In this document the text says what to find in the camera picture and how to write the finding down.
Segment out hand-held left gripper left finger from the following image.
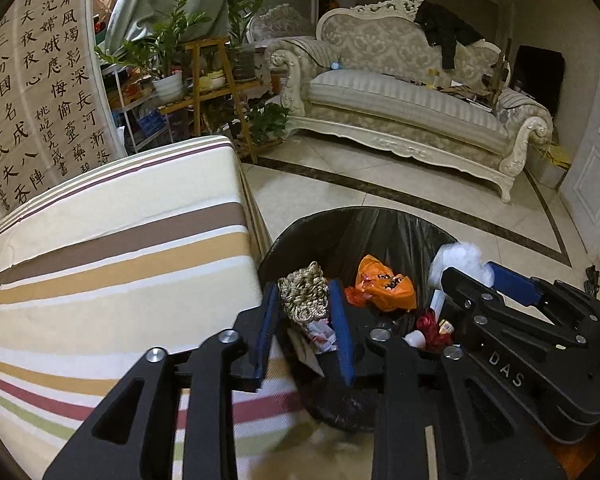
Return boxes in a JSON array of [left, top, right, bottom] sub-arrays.
[[42, 282, 281, 480]]

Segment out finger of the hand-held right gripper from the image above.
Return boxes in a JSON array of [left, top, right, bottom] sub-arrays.
[[487, 260, 600, 335], [440, 266, 590, 350]]

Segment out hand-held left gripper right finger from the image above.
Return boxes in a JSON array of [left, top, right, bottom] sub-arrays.
[[327, 279, 568, 480]]

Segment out white cotton wad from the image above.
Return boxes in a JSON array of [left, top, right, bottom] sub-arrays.
[[428, 241, 496, 288]]

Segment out woven straw ball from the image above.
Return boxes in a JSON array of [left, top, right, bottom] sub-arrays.
[[278, 261, 329, 326]]

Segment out red wrapper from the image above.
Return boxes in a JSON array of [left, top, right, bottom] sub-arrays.
[[415, 308, 453, 352]]

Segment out trash bin with black bag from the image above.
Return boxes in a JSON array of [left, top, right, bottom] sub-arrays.
[[257, 206, 476, 433]]

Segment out white door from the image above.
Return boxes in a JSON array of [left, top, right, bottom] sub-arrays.
[[559, 120, 600, 273]]

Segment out yellow bag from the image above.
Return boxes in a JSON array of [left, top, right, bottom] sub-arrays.
[[542, 144, 572, 168]]

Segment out brown paper clutter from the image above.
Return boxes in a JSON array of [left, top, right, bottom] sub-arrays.
[[437, 80, 496, 108]]

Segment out black rectangular panel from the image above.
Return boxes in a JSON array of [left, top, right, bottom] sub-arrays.
[[510, 45, 565, 117]]

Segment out small leafy plant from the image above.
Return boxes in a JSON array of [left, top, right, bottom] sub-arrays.
[[245, 102, 291, 143]]

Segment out ornate cream sofa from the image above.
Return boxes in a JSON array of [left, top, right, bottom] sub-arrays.
[[265, 0, 553, 203]]

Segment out wooden plant stand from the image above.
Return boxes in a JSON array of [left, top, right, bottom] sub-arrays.
[[157, 37, 271, 163]]

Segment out yellow bowl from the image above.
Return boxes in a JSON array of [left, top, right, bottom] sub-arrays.
[[197, 72, 227, 92]]

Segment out white metal shelf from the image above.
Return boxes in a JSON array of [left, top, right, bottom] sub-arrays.
[[100, 67, 176, 156]]

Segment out potted plant in white pot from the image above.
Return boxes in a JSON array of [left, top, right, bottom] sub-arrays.
[[95, 0, 211, 103]]

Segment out black jacket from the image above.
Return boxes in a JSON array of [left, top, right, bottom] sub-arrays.
[[414, 1, 486, 70]]

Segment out grey throw blanket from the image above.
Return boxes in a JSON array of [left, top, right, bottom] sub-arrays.
[[275, 37, 333, 63]]

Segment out ornate cream armchair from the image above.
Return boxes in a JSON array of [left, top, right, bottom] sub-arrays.
[[245, 4, 316, 43]]

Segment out tall potted plant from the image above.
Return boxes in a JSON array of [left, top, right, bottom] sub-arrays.
[[212, 0, 276, 83]]

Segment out calligraphy paper sheet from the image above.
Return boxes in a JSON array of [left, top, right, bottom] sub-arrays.
[[0, 25, 46, 211], [10, 0, 113, 171]]

